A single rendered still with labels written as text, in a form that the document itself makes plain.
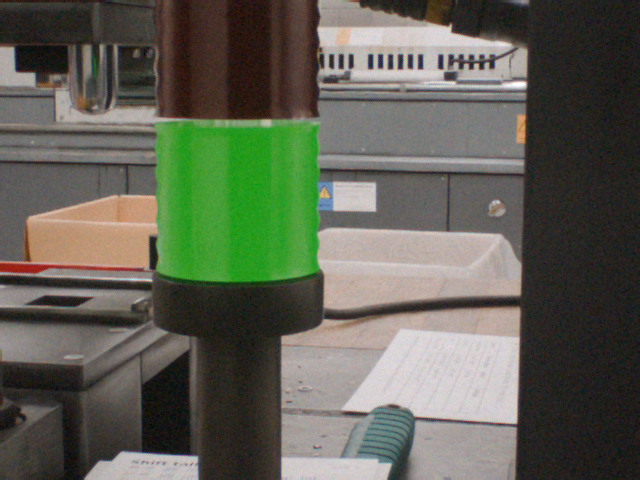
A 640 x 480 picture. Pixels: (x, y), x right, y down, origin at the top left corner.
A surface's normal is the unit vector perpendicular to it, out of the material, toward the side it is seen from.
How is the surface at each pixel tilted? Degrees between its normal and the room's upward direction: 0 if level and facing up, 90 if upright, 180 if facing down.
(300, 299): 90
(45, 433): 90
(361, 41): 49
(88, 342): 0
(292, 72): 104
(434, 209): 90
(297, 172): 76
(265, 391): 90
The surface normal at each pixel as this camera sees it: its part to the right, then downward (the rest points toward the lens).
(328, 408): 0.00, -0.99
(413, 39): -0.19, -0.55
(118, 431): 0.98, 0.03
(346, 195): -0.25, 0.14
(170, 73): -0.68, 0.34
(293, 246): 0.69, -0.14
